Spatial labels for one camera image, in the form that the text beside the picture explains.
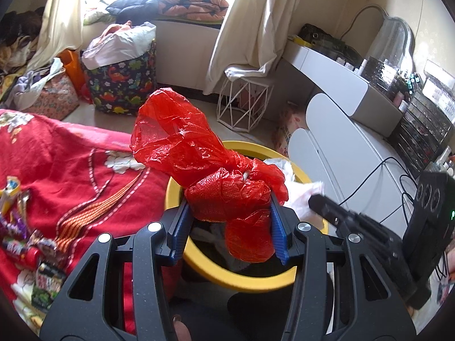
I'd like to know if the floral pink fabric bag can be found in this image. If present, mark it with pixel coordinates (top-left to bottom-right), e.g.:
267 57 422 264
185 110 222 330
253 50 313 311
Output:
23 73 79 120

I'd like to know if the cream right curtain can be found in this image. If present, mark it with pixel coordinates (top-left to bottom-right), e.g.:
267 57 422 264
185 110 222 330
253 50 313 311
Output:
204 0 300 95

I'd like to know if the white wire side table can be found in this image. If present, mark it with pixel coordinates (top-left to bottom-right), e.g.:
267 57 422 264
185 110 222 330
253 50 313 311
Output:
217 77 274 132

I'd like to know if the arched vanity mirror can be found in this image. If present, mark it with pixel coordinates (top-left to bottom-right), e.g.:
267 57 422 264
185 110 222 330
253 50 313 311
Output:
366 16 415 77

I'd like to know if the orange patterned folded blanket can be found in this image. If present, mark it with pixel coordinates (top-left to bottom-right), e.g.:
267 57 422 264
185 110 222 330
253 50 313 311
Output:
158 0 229 22

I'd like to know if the pile of dark clothes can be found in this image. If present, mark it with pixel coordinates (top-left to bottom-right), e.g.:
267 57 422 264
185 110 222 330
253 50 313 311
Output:
1 8 44 74

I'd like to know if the cream curtain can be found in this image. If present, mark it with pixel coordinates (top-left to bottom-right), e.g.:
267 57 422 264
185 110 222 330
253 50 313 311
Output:
27 0 85 70
204 0 300 95

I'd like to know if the red plastic bag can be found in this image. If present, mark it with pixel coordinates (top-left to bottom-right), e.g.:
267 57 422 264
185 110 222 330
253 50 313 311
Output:
130 88 288 263

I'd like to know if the red floral blanket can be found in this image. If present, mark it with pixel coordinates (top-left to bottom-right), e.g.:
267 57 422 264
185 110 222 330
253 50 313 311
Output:
1 109 169 340

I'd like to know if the yellow rimmed trash bin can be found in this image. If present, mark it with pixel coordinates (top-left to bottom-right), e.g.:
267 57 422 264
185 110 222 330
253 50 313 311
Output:
164 140 330 294

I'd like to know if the cream left curtain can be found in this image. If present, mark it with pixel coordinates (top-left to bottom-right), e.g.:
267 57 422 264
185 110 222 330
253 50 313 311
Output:
27 0 85 70

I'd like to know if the orange bag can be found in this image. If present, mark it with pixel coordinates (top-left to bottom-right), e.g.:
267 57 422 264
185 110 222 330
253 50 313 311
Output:
59 49 86 96

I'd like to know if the dark blue jacket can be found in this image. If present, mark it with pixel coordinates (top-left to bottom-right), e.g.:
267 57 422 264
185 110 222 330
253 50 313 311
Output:
106 0 160 26

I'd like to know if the dinosaur print laundry basket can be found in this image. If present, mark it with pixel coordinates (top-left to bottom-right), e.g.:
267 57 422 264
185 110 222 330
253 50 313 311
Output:
82 41 157 116

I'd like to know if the black cable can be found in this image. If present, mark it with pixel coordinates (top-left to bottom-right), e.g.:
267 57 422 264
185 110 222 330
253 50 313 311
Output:
337 155 419 226

